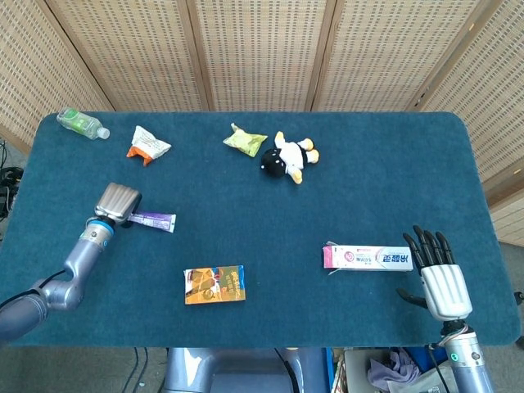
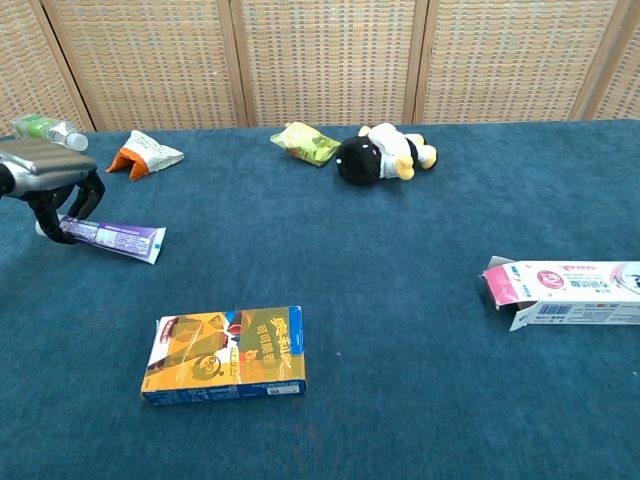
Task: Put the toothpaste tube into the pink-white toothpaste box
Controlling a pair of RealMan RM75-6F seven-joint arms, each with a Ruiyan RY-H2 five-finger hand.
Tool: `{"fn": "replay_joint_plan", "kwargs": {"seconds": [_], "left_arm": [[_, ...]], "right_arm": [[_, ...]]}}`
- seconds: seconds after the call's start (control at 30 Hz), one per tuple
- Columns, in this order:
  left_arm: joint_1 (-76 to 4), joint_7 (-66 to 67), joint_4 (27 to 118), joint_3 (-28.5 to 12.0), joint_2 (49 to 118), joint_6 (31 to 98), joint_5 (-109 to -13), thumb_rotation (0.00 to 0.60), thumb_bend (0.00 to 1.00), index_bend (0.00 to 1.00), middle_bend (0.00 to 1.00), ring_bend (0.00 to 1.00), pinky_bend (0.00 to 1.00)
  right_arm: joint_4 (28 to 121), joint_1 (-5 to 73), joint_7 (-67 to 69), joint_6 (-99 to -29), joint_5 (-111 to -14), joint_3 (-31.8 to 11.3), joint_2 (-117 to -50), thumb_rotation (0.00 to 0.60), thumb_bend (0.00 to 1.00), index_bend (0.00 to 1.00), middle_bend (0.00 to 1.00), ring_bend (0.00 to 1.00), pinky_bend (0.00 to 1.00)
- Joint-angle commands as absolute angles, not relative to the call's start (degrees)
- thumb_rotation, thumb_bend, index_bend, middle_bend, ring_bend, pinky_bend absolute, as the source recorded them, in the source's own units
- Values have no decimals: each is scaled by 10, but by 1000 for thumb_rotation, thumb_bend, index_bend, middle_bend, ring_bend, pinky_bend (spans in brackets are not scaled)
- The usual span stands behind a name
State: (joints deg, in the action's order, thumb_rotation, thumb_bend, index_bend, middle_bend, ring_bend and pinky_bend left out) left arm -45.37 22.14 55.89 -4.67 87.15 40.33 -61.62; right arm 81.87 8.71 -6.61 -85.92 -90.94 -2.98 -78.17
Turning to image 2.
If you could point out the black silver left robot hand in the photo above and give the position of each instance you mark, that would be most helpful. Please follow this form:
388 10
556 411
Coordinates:
40 162

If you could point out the purple white toothpaste tube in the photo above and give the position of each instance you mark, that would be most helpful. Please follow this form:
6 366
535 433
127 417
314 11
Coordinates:
122 239

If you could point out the white pink toothpaste box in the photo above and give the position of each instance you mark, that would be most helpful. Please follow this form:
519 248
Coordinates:
570 290

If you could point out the orange snack packet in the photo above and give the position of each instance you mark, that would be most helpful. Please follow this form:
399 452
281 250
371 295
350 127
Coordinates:
225 352

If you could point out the clear bottle with green label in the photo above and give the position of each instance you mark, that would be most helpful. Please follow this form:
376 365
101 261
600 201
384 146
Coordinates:
42 127

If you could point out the white orange snack bag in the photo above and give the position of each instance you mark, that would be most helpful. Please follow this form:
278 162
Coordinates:
147 152

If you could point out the yellow-green snack bag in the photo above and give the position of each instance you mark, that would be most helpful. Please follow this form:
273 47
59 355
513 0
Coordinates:
305 142

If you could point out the wooden rattan folding screen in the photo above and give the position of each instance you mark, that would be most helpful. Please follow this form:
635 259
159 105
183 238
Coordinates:
325 60

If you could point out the black white plush toy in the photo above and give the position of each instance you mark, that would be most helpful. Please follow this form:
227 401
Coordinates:
365 157

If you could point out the blue table mat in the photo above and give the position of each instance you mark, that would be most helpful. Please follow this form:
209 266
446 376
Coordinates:
380 300

